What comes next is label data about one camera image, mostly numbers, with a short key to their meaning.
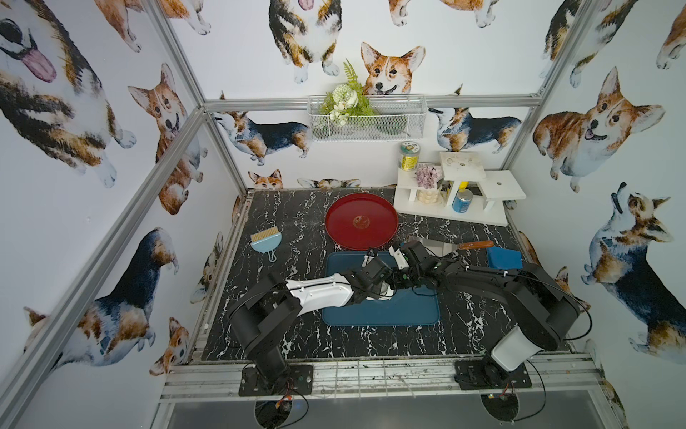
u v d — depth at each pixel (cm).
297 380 74
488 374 67
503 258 100
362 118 85
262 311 49
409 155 103
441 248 101
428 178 95
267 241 104
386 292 89
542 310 46
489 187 101
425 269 71
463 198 107
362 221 110
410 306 85
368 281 69
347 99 78
